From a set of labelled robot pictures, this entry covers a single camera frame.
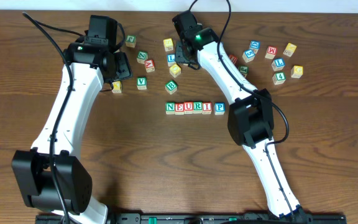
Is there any red u block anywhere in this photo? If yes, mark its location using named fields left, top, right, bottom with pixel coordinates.
left=229, top=55, right=238, bottom=65
left=183, top=101, right=194, bottom=114

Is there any green N block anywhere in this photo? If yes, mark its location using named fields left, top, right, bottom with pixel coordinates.
left=165, top=102, right=175, bottom=114

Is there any red E block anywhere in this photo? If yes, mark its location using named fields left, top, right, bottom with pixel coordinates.
left=175, top=103, right=185, bottom=115

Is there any green R block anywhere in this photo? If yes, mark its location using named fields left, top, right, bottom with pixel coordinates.
left=193, top=101, right=203, bottom=114

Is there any red I block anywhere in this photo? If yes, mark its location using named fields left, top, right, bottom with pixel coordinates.
left=202, top=102, right=212, bottom=114

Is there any blue P block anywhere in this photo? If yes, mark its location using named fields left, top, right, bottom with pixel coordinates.
left=214, top=102, right=226, bottom=115

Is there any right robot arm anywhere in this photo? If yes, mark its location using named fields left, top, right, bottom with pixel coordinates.
left=172, top=10, right=300, bottom=222

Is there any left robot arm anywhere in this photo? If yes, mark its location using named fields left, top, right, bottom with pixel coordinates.
left=12, top=15, right=133, bottom=223

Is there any blue L block centre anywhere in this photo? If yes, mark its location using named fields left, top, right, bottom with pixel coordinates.
left=167, top=54, right=176, bottom=67

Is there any blue l block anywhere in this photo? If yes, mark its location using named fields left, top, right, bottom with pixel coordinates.
left=272, top=58, right=285, bottom=72
left=167, top=54, right=176, bottom=67

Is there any yellow O block centre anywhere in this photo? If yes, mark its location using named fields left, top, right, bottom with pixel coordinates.
left=170, top=64, right=181, bottom=78

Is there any yellow K block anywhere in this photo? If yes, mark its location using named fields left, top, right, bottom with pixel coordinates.
left=111, top=81, right=122, bottom=93

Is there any green V block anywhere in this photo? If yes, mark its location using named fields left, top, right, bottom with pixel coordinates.
left=137, top=77, right=147, bottom=90

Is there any green Z block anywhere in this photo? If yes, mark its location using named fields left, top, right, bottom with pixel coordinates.
left=136, top=50, right=149, bottom=64

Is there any red A block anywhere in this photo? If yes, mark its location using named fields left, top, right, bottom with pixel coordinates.
left=144, top=59, right=155, bottom=73

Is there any green block top left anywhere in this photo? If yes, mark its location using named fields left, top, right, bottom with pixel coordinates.
left=125, top=35, right=136, bottom=48

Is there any green B block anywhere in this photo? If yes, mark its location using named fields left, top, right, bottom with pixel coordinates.
left=165, top=80, right=178, bottom=95

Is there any green block centre right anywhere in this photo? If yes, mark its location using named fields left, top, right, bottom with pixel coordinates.
left=239, top=65, right=249, bottom=78

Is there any blue 5 block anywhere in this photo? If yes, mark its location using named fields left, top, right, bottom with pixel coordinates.
left=242, top=49, right=255, bottom=63

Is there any blue D block right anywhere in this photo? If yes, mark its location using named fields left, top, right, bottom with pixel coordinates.
left=249, top=40, right=260, bottom=54

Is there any red M block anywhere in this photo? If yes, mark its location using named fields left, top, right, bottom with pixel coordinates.
left=265, top=46, right=277, bottom=59

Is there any blue L block right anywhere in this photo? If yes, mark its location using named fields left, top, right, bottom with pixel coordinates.
left=272, top=58, right=285, bottom=72

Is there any green 4 block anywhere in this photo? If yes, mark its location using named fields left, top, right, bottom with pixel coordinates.
left=272, top=72, right=286, bottom=85

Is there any yellow block top right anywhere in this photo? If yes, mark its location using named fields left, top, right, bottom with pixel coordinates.
left=283, top=42, right=297, bottom=57

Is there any yellow G block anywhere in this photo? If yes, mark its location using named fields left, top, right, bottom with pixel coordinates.
left=291, top=65, right=303, bottom=78

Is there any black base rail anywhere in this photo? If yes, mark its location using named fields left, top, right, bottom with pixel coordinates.
left=35, top=212, right=347, bottom=224

